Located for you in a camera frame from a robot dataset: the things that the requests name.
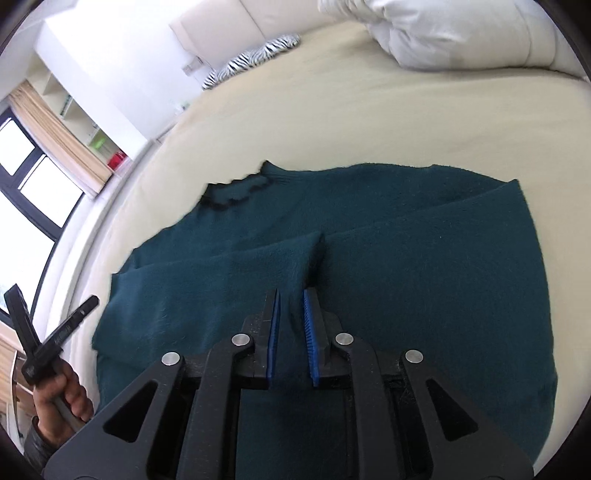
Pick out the white wall shelf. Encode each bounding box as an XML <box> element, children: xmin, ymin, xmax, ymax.
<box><xmin>28</xmin><ymin>60</ymin><xmax>134</xmax><ymax>178</ymax></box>

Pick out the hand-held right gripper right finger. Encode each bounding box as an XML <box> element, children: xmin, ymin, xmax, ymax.
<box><xmin>302</xmin><ymin>287</ymin><xmax>536</xmax><ymax>480</ymax></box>

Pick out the person's left hand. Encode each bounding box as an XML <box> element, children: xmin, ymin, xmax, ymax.
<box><xmin>34</xmin><ymin>361</ymin><xmax>96</xmax><ymax>444</ymax></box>

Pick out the dark green sweater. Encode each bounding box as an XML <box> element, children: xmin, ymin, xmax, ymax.
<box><xmin>91</xmin><ymin>160</ymin><xmax>558</xmax><ymax>480</ymax></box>

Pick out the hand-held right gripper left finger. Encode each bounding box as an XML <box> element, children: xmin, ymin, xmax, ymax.
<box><xmin>44</xmin><ymin>289</ymin><xmax>281</xmax><ymax>480</ymax></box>

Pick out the black framed window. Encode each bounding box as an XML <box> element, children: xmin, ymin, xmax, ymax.
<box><xmin>0</xmin><ymin>106</ymin><xmax>87</xmax><ymax>324</ymax></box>

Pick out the person's left forearm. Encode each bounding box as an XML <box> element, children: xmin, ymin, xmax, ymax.
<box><xmin>22</xmin><ymin>415</ymin><xmax>77</xmax><ymax>474</ymax></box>

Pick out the zebra striped pillow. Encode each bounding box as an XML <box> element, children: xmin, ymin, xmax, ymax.
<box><xmin>202</xmin><ymin>34</ymin><xmax>302</xmax><ymax>92</ymax></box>

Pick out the cream padded headboard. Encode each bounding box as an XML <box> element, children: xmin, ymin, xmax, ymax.
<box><xmin>168</xmin><ymin>0</ymin><xmax>324</xmax><ymax>55</ymax></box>

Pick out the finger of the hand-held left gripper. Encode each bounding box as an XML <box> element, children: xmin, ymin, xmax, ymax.
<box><xmin>34</xmin><ymin>295</ymin><xmax>100</xmax><ymax>357</ymax></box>
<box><xmin>4</xmin><ymin>283</ymin><xmax>37</xmax><ymax>360</ymax></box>

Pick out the white folded duvet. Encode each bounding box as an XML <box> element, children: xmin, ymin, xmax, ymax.
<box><xmin>318</xmin><ymin>0</ymin><xmax>555</xmax><ymax>71</ymax></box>

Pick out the bed with beige sheet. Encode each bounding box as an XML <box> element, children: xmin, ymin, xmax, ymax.
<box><xmin>28</xmin><ymin>21</ymin><xmax>591</xmax><ymax>467</ymax></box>

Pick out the beige curtain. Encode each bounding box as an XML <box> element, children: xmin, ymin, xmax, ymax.
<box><xmin>7</xmin><ymin>79</ymin><xmax>114</xmax><ymax>199</ymax></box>

